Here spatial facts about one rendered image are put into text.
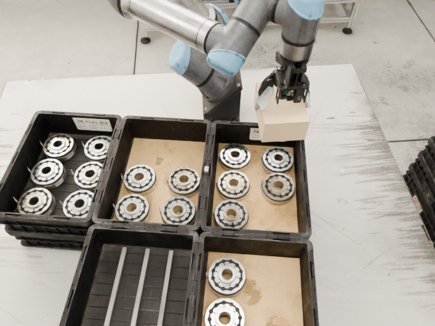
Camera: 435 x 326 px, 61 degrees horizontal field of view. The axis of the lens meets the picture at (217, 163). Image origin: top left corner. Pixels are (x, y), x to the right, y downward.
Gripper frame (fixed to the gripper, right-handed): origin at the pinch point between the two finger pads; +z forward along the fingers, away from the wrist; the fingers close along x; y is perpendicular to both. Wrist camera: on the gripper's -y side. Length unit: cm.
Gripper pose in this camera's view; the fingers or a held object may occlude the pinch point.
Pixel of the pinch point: (280, 107)
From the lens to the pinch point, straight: 104.2
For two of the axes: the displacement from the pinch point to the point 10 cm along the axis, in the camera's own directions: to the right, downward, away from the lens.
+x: 10.0, -0.6, 0.5
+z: 0.0, 5.7, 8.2
